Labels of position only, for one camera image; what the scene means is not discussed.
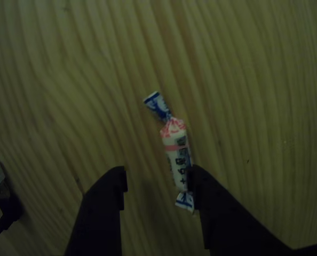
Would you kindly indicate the candy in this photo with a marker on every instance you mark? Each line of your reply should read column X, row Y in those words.
column 175, row 149

